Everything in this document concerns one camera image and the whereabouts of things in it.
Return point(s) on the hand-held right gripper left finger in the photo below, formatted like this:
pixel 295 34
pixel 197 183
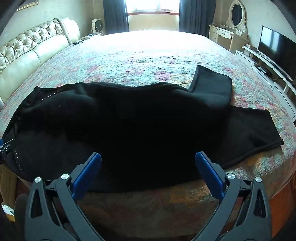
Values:
pixel 89 172

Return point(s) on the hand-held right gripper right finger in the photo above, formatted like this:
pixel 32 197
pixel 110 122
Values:
pixel 208 172

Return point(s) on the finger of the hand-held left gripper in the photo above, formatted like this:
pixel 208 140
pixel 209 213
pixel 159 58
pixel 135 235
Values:
pixel 5 146

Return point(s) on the black pants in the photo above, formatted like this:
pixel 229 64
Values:
pixel 138 127

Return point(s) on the cream tufted headboard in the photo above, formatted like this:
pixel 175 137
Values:
pixel 34 53

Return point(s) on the white television stand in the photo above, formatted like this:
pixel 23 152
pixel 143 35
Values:
pixel 275 87

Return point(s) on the floral quilted bedspread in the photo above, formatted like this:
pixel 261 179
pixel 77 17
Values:
pixel 150 58

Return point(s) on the cream dressing table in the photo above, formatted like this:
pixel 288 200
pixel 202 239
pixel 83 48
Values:
pixel 226 38

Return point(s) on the black flat television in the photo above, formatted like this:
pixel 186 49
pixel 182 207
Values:
pixel 277 49

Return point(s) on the white box fan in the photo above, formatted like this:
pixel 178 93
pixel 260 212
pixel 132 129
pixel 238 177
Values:
pixel 97 26

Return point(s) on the dark blue curtain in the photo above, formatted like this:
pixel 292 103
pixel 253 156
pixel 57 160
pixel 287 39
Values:
pixel 196 16
pixel 115 16

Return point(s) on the white oval vanity mirror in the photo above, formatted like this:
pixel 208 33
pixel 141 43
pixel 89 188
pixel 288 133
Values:
pixel 237 12

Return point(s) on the bright window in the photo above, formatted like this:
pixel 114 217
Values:
pixel 152 5

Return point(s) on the gold picture frame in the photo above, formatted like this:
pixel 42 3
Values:
pixel 26 5

